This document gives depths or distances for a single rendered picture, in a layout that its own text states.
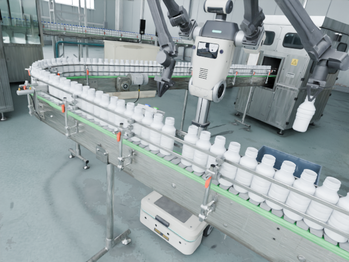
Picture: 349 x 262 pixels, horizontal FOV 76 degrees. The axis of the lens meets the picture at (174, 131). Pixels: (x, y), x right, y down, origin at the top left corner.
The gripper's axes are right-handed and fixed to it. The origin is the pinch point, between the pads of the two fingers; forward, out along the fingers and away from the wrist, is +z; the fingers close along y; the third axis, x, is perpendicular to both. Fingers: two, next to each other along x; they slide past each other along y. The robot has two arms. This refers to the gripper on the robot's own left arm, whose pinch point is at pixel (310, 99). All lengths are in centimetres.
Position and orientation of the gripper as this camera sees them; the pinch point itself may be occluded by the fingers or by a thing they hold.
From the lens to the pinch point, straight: 119.2
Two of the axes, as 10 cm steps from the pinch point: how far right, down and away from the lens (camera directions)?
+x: -8.2, -3.1, 4.7
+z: -1.1, 9.1, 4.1
